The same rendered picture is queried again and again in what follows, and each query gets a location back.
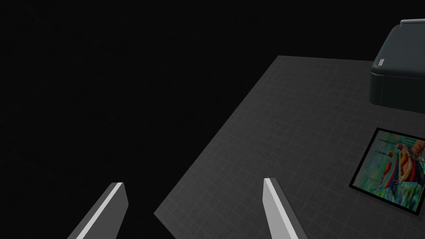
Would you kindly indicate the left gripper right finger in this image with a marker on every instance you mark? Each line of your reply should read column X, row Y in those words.
column 280, row 215

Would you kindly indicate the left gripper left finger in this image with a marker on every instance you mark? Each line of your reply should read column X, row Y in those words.
column 104, row 215

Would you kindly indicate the dark grey box appliance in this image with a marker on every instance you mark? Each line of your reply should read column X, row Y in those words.
column 403, row 76

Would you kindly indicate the colourful framed wall picture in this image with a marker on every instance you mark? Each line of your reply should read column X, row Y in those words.
column 393, row 167

